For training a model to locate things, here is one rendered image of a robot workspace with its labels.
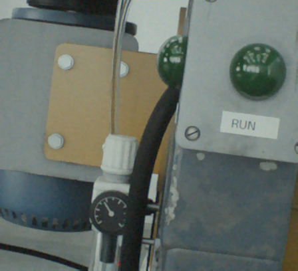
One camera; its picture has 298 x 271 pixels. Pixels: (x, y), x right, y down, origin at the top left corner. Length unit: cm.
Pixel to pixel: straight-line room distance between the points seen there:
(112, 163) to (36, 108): 20
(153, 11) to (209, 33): 523
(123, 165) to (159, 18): 498
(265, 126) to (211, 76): 4
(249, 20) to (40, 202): 53
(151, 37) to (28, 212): 477
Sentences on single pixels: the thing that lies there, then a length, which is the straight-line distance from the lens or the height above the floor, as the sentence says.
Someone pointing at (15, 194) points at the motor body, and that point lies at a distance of 92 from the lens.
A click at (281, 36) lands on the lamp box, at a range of 43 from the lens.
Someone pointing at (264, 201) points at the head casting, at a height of 121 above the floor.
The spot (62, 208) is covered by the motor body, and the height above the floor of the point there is 111.
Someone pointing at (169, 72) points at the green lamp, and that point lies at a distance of 43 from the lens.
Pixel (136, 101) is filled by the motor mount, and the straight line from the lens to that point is 85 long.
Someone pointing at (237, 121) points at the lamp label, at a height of 126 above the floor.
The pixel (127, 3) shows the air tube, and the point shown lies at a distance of 61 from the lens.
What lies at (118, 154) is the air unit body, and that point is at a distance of 68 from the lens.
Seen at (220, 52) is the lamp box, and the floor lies 129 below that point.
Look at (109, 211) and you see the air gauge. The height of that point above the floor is 116.
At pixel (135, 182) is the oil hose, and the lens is 49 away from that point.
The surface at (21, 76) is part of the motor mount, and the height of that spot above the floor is 126.
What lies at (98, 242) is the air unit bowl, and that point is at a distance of 70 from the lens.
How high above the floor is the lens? 128
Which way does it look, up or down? 3 degrees down
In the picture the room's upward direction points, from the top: 8 degrees clockwise
